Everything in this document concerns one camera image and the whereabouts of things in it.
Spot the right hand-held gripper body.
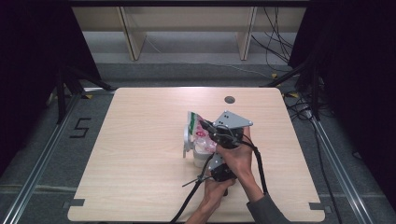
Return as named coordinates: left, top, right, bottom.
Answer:
left=209, top=110, right=254, bottom=149

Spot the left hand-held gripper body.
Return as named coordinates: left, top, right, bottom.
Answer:
left=207, top=152, right=237, bottom=183

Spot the pink and white plastic bag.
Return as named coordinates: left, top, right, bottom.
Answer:
left=186, top=111, right=219, bottom=154

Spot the white lidded plastic container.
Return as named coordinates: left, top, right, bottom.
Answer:
left=182, top=124, right=218, bottom=169

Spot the person's left hand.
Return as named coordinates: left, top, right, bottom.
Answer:
left=204, top=178, right=236, bottom=205

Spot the person's right hand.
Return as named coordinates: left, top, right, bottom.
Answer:
left=216, top=127, right=254, bottom=185

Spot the black metal stand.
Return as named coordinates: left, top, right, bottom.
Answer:
left=55, top=63, right=117, bottom=125
left=261, top=52, right=322, bottom=121

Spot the small grey tag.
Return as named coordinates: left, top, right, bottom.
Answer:
left=308, top=202, right=332, bottom=215

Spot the light wooden shelf unit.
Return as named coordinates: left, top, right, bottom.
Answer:
left=72, top=6, right=307, bottom=62

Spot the black curtain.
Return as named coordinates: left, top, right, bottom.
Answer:
left=288, top=0, right=396, bottom=203
left=0, top=0, right=102, bottom=175

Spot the black cable tie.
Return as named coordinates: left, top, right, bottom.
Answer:
left=181, top=175, right=213, bottom=189

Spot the right hand-held gripper black cable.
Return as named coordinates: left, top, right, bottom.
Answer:
left=237, top=139, right=270, bottom=196

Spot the hand-held gripper black cable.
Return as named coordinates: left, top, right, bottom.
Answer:
left=237, top=139, right=270, bottom=196
left=169, top=153, right=217, bottom=224

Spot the left hand-held gripper black cable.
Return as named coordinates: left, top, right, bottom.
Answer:
left=169, top=153, right=217, bottom=224

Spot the black floor cable tangle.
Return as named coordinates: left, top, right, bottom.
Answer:
left=283, top=91, right=316, bottom=123

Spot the hanging black cable bundle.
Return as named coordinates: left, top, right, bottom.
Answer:
left=250, top=7, right=296, bottom=73

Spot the metal floor rail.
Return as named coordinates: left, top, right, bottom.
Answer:
left=0, top=92, right=82, bottom=224
left=311, top=117, right=376, bottom=224

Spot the grey table bracket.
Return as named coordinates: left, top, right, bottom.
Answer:
left=62, top=198, right=86, bottom=210

